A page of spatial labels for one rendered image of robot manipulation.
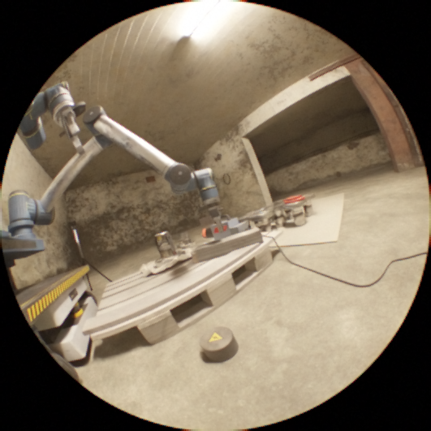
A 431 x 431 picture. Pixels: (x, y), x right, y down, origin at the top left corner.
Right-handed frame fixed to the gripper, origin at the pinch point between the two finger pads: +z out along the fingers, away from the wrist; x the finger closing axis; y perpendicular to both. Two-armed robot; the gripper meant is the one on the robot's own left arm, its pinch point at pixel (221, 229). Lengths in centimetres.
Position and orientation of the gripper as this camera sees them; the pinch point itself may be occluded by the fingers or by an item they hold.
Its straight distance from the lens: 93.6
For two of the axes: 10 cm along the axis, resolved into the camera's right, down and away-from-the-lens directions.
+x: 1.0, -0.7, 9.9
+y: 9.4, -3.1, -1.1
